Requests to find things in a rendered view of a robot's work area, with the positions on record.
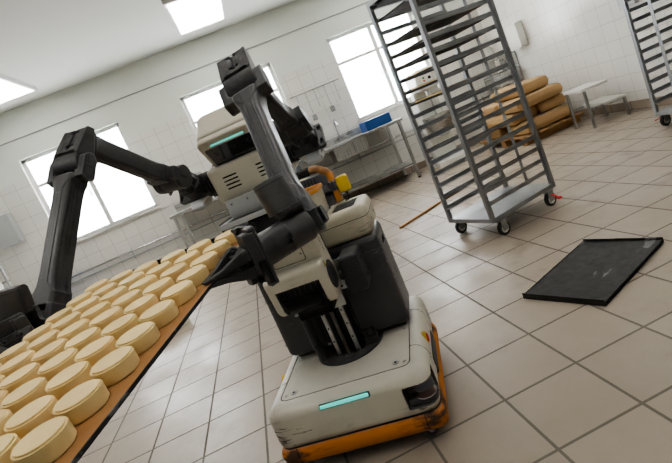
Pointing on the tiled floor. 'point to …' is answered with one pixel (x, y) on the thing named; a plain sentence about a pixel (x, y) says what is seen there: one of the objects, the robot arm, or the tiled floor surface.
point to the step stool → (593, 101)
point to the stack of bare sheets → (595, 271)
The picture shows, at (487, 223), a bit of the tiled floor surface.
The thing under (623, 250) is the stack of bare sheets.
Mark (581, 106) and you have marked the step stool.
